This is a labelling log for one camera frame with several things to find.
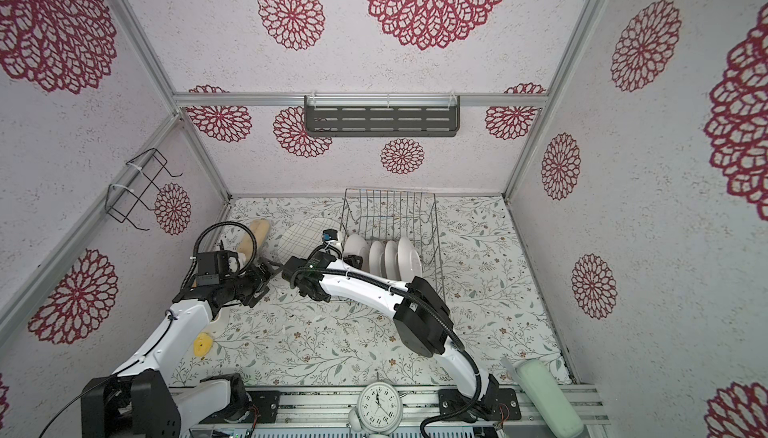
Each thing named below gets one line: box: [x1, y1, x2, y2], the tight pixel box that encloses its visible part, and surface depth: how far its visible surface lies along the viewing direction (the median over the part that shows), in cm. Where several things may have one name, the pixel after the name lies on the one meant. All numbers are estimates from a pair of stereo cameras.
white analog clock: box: [348, 371, 404, 438], surface depth 71 cm
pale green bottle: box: [516, 359, 583, 438], surface depth 74 cm
